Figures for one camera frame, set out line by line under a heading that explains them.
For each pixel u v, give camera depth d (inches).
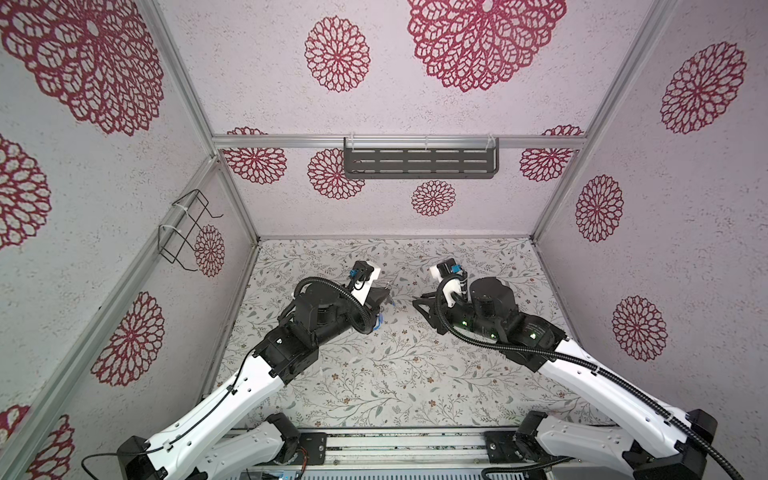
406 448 29.9
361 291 22.0
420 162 39.1
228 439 21.6
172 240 28.8
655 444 15.2
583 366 17.5
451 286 23.0
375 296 24.9
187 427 15.9
